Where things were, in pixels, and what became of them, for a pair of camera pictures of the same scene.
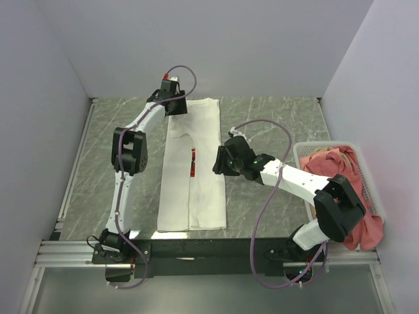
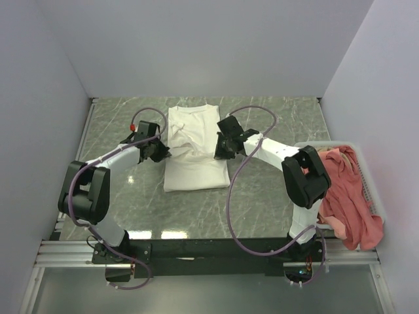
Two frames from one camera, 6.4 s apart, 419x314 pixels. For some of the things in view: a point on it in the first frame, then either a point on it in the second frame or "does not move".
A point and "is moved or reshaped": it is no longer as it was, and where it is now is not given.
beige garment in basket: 327,148 does not move
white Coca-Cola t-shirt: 191,196 is moved or reshaped
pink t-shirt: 342,161 does not move
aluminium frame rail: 59,254 does not move
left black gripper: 181,108 -> 163,154
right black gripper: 220,166 -> 220,154
